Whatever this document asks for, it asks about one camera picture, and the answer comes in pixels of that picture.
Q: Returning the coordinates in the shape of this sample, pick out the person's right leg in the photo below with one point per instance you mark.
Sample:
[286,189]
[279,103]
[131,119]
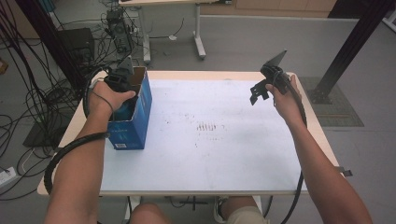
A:
[243,211]

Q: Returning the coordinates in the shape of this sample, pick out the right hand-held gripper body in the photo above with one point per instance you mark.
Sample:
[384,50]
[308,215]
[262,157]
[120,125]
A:
[275,74]

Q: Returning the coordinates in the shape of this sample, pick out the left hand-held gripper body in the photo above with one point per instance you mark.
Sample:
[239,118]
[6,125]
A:
[120,77]

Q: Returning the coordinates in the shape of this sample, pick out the white power strip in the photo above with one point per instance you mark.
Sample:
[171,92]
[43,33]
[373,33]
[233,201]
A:
[7,176]

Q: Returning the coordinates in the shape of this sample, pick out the black stand base plate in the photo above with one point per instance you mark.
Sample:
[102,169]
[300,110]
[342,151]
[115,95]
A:
[37,137]

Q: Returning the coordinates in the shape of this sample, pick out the dark metal stand post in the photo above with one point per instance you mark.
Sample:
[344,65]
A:
[46,34]

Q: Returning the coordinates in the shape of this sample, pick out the person's right hand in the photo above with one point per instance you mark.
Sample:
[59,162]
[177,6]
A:
[288,102]

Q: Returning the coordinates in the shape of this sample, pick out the black box on floor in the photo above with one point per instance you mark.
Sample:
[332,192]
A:
[76,43]

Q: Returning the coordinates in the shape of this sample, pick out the wooden cabinet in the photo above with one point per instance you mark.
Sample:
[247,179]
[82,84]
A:
[280,6]

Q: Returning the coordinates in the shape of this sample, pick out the blue cardboard box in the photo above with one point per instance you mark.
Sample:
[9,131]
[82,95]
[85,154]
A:
[134,130]

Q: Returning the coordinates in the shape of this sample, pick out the person's left knee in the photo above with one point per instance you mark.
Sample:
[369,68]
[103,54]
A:
[149,214]

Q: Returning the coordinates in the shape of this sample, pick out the person's left hand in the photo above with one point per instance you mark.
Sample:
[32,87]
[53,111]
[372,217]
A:
[107,98]

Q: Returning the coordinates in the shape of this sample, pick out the black bracket under table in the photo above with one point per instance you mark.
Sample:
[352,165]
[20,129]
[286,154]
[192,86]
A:
[193,202]

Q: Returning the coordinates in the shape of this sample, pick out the white table mat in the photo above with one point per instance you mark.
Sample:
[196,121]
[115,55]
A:
[211,149]

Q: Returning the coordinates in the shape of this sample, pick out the black metal stand post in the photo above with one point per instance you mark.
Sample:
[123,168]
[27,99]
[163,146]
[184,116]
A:
[351,43]

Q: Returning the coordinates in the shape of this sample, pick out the grey grid floor mat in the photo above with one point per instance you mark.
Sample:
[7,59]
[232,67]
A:
[336,105]

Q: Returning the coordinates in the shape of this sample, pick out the white background desk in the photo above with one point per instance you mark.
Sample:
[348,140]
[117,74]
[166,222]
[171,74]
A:
[199,37]

